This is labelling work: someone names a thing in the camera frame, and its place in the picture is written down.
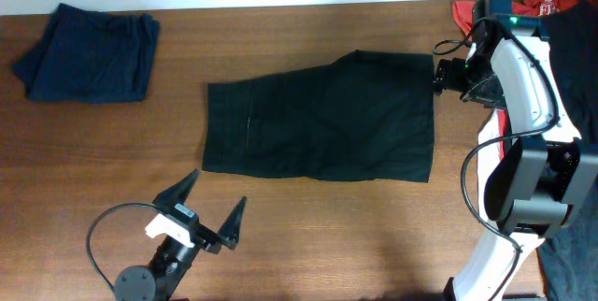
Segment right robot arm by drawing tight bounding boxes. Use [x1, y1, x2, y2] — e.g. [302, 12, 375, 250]
[433, 0, 597, 300]

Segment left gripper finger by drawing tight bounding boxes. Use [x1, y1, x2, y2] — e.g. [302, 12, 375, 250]
[217, 196, 247, 250]
[152, 169, 200, 210]

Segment black garment on right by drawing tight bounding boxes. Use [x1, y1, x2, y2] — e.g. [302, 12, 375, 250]
[538, 1, 597, 300]

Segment red t-shirt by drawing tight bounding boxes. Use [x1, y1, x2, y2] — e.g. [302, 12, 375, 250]
[451, 0, 591, 162]

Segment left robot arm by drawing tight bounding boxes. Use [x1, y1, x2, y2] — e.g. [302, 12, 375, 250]
[113, 169, 247, 301]

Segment folded navy blue garment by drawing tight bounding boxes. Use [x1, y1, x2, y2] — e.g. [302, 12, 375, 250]
[11, 4, 160, 104]

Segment white garment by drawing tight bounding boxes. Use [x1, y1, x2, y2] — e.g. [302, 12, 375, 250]
[477, 109, 505, 226]

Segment dark green shorts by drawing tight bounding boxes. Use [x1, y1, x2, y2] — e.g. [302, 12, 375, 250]
[202, 50, 434, 182]

